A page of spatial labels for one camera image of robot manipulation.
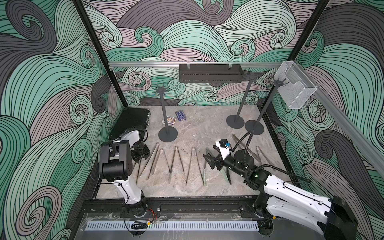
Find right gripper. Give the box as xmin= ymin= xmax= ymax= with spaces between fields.
xmin=203 ymin=144 xmax=247 ymax=178

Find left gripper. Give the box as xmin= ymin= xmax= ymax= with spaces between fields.
xmin=129 ymin=142 xmax=150 ymax=162

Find grey utensil stand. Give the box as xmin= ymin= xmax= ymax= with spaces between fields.
xmin=156 ymin=86 xmax=178 ymax=143
xmin=226 ymin=75 xmax=255 ymax=129
xmin=245 ymin=78 xmax=288 ymax=135

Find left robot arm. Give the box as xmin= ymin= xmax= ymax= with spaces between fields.
xmin=99 ymin=129 xmax=151 ymax=215

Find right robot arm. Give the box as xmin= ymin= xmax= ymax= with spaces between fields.
xmin=203 ymin=155 xmax=358 ymax=240

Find green tipped tongs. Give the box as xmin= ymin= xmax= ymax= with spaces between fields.
xmin=203 ymin=148 xmax=228 ymax=186

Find black tipped tongs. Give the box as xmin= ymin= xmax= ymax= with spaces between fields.
xmin=225 ymin=169 xmax=232 ymax=185

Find colourful card box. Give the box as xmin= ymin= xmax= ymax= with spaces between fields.
xmin=167 ymin=117 xmax=177 ymax=126

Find blue card box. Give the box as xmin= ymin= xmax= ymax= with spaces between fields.
xmin=176 ymin=110 xmax=187 ymax=121

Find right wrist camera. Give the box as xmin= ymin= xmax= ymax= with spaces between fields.
xmin=216 ymin=139 xmax=232 ymax=160

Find black wall shelf rack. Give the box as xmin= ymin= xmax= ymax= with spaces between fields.
xmin=179 ymin=65 xmax=244 ymax=84

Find white slotted cable duct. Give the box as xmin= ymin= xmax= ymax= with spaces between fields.
xmin=84 ymin=221 xmax=259 ymax=232

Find aluminium rail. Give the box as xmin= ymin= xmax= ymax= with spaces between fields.
xmin=109 ymin=61 xmax=282 ymax=68

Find clear plastic wall bin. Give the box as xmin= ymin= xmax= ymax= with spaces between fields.
xmin=274 ymin=61 xmax=318 ymax=110

